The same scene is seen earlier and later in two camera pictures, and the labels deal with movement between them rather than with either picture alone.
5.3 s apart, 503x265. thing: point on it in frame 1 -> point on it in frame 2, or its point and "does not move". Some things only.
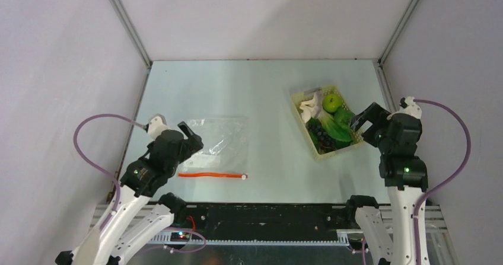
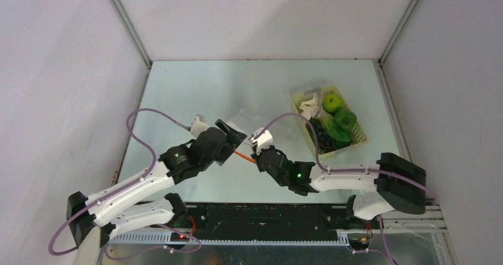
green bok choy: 336,130 does not move
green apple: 331,102 does not move
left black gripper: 194,142 -> 236,139
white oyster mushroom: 311,109 does not move
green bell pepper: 343,117 does not move
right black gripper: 369,121 -> 261,157
